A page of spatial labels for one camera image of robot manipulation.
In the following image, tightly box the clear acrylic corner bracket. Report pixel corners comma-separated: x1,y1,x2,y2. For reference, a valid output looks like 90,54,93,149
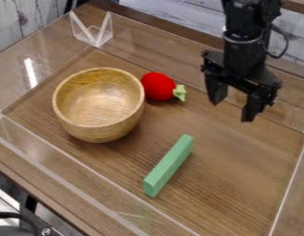
69,11,113,48

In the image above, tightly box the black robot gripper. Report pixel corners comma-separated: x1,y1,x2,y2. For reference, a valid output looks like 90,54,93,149
201,30,281,122

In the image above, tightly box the black metal base plate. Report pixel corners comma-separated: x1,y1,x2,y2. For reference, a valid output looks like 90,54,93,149
19,208,63,236

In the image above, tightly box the green rectangular block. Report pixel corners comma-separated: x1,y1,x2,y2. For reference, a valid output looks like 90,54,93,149
142,134,194,198

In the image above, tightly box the clear acrylic tray wall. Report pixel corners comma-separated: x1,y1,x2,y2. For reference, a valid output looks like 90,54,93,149
0,112,199,236

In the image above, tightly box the wooden bowl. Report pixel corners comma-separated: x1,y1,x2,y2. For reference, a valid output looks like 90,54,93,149
51,67,145,143

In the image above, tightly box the black table leg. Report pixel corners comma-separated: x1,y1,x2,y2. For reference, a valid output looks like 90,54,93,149
23,195,38,213

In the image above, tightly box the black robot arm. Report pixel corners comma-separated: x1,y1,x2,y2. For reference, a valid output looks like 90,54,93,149
201,0,287,122

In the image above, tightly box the red plush strawberry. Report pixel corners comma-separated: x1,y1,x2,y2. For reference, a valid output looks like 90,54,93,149
141,72,186,101

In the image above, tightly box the black cable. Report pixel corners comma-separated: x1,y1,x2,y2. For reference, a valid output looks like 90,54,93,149
0,211,35,236

